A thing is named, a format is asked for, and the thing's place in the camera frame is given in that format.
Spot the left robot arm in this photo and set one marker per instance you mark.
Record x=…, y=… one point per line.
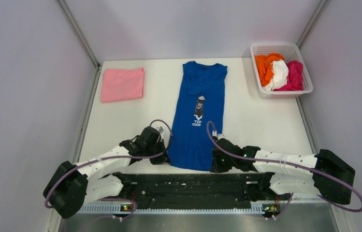
x=75, y=184

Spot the folded pink t shirt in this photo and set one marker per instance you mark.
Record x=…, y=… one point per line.
x=122, y=85

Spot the orange t shirt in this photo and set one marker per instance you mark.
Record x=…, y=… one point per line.
x=264, y=66

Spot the white plastic basket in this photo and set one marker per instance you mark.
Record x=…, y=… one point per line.
x=290, y=52

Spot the right corner metal post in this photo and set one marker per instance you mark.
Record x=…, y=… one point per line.
x=310, y=24

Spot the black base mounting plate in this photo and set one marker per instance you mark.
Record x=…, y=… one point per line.
x=186, y=178

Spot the white t shirt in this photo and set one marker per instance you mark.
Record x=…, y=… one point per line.
x=276, y=76

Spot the blue t shirt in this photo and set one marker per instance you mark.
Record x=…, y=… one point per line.
x=201, y=99

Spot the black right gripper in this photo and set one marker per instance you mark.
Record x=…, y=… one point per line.
x=216, y=167

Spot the white slotted cable duct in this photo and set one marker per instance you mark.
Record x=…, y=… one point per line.
x=116, y=208

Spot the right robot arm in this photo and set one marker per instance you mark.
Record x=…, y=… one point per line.
x=324, y=173

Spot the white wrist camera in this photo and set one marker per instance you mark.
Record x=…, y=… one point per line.
x=216, y=136
x=160, y=129

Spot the magenta t shirt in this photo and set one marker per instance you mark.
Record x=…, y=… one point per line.
x=294, y=78

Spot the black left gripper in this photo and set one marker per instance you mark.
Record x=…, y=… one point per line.
x=161, y=160

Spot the corner metal post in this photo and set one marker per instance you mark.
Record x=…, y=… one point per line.
x=78, y=32
x=310, y=24

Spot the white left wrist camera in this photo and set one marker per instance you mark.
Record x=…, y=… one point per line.
x=160, y=129

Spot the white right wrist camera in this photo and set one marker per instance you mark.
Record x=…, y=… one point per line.
x=216, y=136

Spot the left corner metal post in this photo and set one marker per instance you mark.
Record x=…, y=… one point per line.
x=78, y=32

